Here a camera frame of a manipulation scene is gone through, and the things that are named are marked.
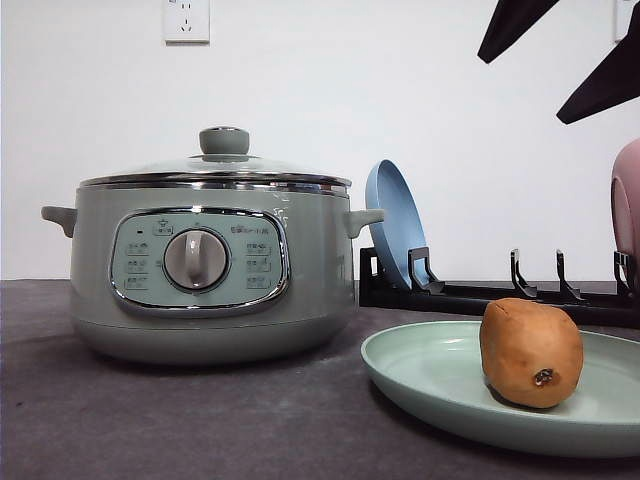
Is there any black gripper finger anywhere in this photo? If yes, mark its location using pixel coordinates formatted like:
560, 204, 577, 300
556, 2, 640, 125
477, 0, 560, 64

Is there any brown potato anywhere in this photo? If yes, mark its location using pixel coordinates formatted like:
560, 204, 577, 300
479, 298, 584, 410

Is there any glass steamer lid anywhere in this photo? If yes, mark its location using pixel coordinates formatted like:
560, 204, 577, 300
78, 127, 352, 195

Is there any green plate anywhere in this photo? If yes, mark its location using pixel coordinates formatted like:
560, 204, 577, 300
360, 321, 640, 457

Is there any pink plate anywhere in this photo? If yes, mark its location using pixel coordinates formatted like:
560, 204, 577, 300
611, 138, 640, 275

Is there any blue plate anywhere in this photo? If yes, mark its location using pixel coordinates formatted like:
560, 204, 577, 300
365, 159, 427, 289

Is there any black plate rack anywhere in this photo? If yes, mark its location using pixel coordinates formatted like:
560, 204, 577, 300
360, 247, 640, 329

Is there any green electric steamer pot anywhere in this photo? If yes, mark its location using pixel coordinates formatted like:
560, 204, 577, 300
41, 184, 385, 366

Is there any gray table mat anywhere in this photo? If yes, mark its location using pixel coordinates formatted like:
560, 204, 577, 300
0, 279, 640, 480

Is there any white wall socket right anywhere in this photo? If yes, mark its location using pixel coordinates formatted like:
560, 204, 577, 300
614, 0, 634, 44

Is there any white wall socket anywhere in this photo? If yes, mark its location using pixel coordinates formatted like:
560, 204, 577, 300
614, 0, 634, 44
163, 0, 211, 47

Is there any white wall socket left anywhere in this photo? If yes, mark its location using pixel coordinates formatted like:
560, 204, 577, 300
163, 0, 211, 47

